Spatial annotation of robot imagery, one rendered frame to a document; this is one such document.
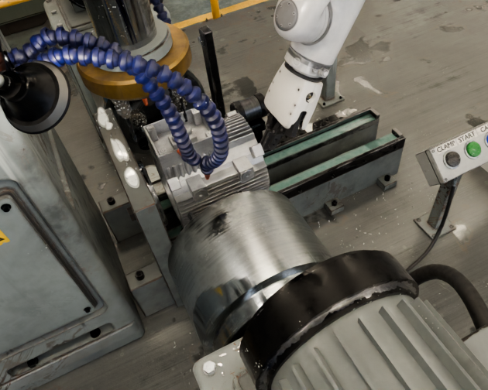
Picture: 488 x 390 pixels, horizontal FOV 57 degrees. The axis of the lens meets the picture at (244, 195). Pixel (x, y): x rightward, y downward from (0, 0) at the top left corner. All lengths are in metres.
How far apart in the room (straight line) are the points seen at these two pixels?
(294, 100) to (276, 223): 0.25
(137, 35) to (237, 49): 1.06
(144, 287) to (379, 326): 0.64
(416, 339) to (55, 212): 0.49
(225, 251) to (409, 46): 1.24
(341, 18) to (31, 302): 0.68
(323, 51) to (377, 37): 0.99
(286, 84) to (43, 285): 0.53
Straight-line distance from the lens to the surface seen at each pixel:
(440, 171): 0.92
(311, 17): 0.73
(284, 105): 0.85
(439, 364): 0.40
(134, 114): 1.06
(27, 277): 0.77
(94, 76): 0.73
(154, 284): 0.96
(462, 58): 1.72
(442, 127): 1.42
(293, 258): 0.65
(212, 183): 0.88
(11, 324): 0.86
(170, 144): 0.90
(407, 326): 0.40
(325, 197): 1.13
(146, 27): 0.72
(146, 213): 0.77
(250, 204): 0.70
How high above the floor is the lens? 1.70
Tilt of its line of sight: 49 degrees down
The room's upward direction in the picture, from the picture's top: 9 degrees counter-clockwise
